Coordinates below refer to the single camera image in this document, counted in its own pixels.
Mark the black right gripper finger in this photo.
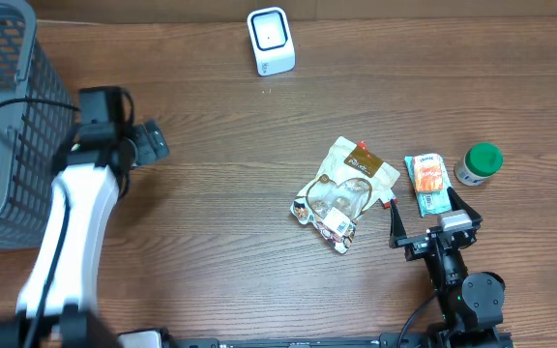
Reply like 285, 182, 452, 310
389, 200, 407, 248
447, 188, 483, 225

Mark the teal orange soup packet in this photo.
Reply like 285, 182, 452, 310
404, 154, 452, 217

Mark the orange Kleenex tissue pack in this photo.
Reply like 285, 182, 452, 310
412, 153, 444, 193

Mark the green white cup container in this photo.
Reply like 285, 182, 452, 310
454, 142, 504, 187

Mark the red snack packet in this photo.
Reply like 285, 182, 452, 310
357, 141, 396, 209

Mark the white brown snack bag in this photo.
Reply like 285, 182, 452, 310
290, 136, 400, 254

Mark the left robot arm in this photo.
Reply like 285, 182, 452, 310
0, 86, 169, 348

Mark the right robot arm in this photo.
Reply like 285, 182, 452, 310
388, 188, 514, 348

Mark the white barcode scanner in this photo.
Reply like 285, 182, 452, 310
247, 7, 296, 76

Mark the grey plastic mesh basket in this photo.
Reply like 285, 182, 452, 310
0, 0, 74, 249

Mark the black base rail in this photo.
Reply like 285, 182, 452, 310
118, 328, 434, 348

